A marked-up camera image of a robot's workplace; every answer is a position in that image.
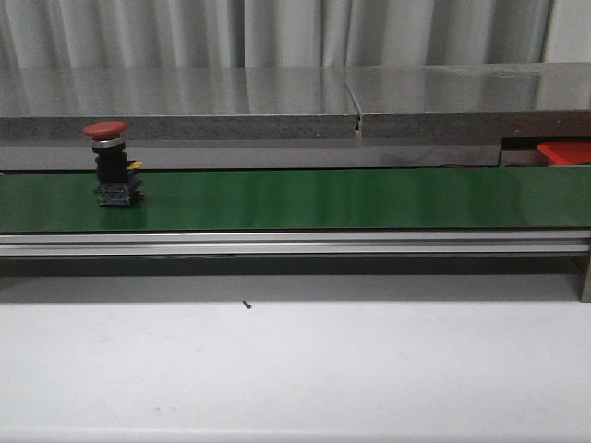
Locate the red mushroom push button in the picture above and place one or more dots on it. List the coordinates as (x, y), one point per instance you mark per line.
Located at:
(117, 175)

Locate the grey stone counter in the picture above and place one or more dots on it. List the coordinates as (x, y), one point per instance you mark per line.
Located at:
(249, 118)

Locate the green conveyor belt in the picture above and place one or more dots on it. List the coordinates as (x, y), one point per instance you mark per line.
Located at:
(277, 200)

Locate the red plastic bin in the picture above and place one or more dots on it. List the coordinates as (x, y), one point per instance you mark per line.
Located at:
(566, 153)

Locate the white pleated curtain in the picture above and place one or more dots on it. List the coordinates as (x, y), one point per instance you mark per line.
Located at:
(215, 34)

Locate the aluminium conveyor frame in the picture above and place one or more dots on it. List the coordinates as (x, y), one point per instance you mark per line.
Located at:
(396, 266)

